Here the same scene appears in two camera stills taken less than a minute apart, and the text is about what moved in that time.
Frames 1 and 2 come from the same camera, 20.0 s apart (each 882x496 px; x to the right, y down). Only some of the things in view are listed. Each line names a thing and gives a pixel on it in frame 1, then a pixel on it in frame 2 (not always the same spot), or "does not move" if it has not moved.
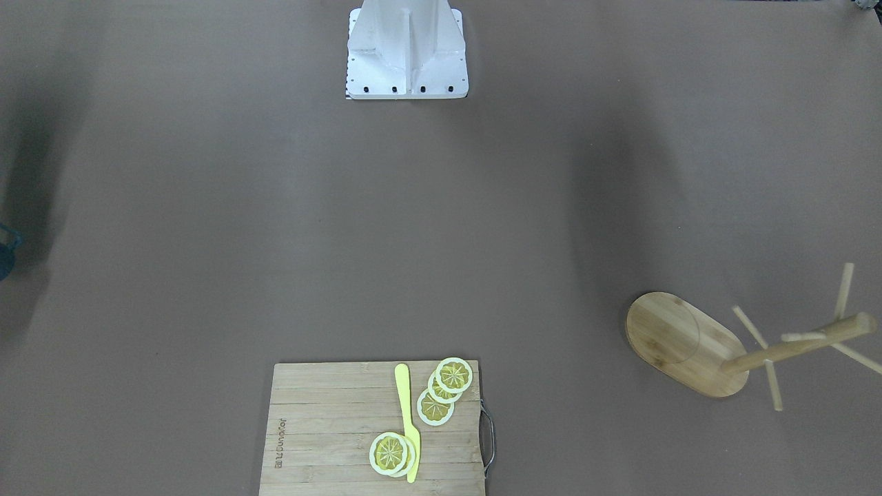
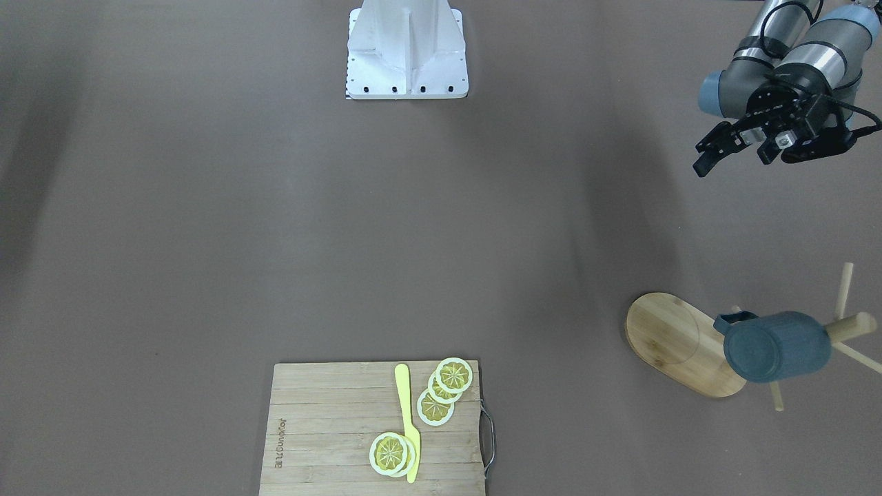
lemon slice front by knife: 388,452 does not move
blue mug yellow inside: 7,253 -> 774,346
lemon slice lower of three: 433,412 does not move
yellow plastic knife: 402,384 does not move
